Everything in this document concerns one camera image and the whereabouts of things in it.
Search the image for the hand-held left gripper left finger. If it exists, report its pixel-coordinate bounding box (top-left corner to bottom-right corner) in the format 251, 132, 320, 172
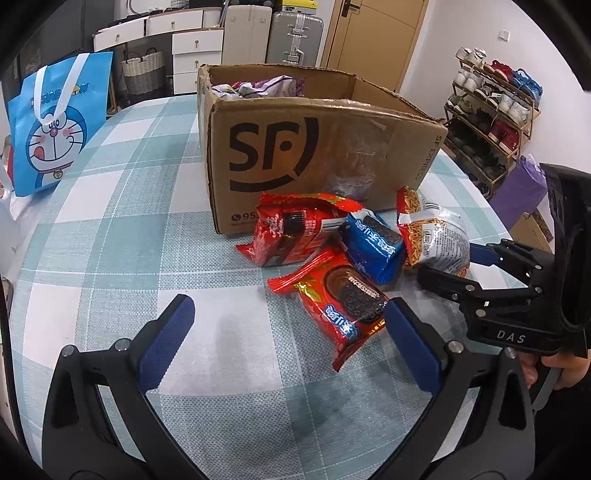
41, 293, 206, 480

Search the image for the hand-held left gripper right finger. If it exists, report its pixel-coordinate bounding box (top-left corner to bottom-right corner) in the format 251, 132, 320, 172
383, 298, 536, 480

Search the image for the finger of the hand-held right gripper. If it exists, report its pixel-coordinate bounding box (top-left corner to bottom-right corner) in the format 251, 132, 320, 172
417, 268, 542, 315
468, 239, 555, 289

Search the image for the noodle stick snack packet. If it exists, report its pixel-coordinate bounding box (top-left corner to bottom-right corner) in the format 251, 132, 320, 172
396, 186, 472, 278

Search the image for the red cookie packet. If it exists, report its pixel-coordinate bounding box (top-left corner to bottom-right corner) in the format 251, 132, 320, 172
267, 247, 389, 373

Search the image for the blue cookie packet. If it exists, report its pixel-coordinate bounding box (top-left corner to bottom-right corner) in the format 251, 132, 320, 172
339, 210, 408, 285

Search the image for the red packet with black patch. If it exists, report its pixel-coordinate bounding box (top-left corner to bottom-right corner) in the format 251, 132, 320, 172
235, 191, 365, 268

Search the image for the brown cardboard box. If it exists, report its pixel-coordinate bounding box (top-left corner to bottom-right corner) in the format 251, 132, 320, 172
198, 64, 448, 236

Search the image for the purple snack packet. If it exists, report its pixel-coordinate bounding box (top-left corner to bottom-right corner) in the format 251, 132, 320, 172
230, 74, 308, 99

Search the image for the person's right hand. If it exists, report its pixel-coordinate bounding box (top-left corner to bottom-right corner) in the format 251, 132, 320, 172
520, 352, 591, 393

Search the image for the small cardboard box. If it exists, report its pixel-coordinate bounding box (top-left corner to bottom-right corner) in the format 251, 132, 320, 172
510, 210, 555, 253

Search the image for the purple plastic bag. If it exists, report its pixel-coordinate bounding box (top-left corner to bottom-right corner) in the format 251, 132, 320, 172
488, 154, 548, 228

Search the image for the shoe rack with shoes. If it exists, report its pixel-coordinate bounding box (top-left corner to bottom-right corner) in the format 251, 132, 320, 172
443, 46, 544, 200

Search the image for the blue cartoon tote bag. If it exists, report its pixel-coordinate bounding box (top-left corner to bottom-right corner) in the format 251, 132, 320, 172
8, 52, 114, 198

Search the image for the wooden door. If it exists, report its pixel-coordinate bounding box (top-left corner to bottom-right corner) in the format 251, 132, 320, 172
321, 0, 428, 96

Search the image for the woven basket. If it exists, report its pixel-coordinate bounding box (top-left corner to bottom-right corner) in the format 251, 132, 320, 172
121, 48, 166, 97

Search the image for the silver suitcase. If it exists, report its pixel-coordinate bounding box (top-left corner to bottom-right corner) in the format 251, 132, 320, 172
267, 11, 327, 68

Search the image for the white drawer cabinet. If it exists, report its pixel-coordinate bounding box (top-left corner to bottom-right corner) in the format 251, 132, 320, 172
92, 7, 226, 96

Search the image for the beige suitcase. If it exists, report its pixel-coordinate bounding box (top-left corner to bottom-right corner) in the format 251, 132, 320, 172
222, 4, 274, 66

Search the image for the dark grey fridge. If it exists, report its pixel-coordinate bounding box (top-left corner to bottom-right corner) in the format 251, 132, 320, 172
14, 0, 114, 71

